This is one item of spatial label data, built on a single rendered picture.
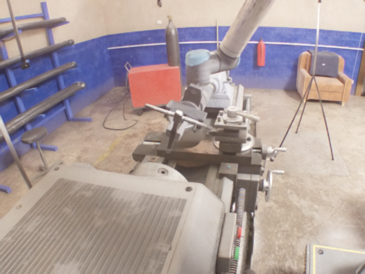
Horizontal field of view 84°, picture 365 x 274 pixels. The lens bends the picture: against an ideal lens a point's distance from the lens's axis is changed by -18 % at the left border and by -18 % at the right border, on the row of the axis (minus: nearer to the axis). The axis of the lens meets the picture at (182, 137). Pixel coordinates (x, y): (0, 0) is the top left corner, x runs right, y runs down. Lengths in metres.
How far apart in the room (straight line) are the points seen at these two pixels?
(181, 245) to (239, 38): 0.70
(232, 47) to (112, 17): 5.23
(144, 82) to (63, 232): 3.72
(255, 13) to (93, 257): 0.79
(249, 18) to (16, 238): 0.88
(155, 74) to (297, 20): 3.03
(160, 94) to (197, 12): 2.04
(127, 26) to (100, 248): 5.57
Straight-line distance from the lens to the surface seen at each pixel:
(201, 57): 0.87
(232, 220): 0.55
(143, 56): 5.77
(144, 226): 0.46
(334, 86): 4.86
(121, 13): 5.88
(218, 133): 1.25
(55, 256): 0.48
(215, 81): 1.93
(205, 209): 0.51
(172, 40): 4.06
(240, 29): 0.87
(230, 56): 0.94
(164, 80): 4.08
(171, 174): 0.80
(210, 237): 0.49
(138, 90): 4.14
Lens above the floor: 1.69
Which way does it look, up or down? 29 degrees down
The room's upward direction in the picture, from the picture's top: 5 degrees counter-clockwise
